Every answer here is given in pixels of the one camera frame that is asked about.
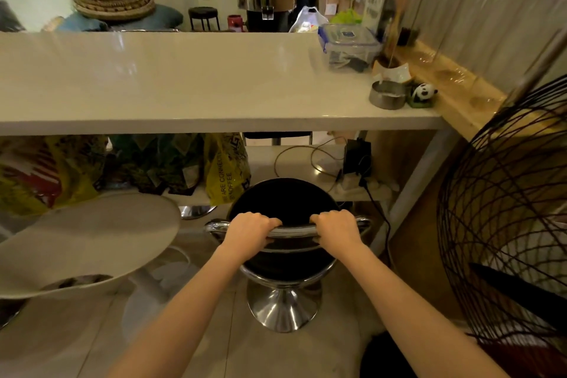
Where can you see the round metal tin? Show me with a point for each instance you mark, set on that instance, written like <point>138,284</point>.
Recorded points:
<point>387,95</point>

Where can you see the white plastic bag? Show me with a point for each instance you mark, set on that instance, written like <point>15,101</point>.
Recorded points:
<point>308,21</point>

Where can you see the person's right forearm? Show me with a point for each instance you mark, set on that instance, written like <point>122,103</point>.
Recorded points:
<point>412,315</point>

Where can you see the person's left forearm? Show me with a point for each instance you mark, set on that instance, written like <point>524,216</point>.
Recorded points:
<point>177,320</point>

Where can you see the teal round cushion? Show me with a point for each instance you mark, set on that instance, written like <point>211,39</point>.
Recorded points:
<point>133,21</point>

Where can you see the black chrome bar stool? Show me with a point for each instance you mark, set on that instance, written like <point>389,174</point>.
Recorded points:
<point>283,231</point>

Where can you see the cardboard box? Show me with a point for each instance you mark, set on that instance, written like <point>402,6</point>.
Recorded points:
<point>328,1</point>

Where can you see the dark green coffee bag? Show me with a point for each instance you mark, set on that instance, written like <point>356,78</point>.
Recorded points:
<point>155,163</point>

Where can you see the small black round stool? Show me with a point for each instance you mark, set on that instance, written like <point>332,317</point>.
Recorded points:
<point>204,16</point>

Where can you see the white round stool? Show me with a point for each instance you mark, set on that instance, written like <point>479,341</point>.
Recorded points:
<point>84,240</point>

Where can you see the person's left hand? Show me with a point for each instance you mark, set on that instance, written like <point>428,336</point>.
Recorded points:
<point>246,231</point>

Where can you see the small panda figurine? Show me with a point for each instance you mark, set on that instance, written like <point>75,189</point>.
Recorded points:
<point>423,93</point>

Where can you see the yellow red printed bag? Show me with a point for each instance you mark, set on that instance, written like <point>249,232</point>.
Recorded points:
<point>44,174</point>

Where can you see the person's right hand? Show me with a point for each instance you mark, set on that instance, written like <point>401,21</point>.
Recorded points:
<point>335,229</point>

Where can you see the clear plastic storage container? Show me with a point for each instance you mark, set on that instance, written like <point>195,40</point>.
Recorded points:
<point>349,46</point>

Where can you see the yellow printed coffee bag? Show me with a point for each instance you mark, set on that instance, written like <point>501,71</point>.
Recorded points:
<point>225,167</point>

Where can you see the black power adapter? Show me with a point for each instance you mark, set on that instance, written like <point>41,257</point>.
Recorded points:
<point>357,158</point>

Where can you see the person's right fingers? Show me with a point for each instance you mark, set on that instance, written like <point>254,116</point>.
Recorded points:
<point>325,217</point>

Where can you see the person's left fingers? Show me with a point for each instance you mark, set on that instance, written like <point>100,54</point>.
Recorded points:
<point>261,219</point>

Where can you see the red mug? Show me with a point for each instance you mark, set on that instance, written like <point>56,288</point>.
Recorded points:
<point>235,22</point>

